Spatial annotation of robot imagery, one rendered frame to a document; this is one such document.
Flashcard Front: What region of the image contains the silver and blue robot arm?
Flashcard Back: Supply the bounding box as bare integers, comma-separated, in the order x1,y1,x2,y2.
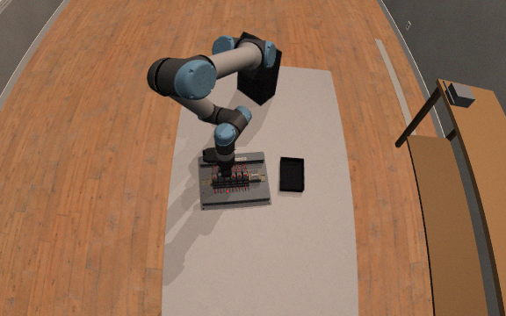
147,35,276,155

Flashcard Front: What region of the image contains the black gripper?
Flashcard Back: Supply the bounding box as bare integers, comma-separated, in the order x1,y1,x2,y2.
203,147,236,182

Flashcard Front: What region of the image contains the grey relay panel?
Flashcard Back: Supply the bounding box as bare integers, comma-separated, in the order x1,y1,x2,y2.
198,152,271,211

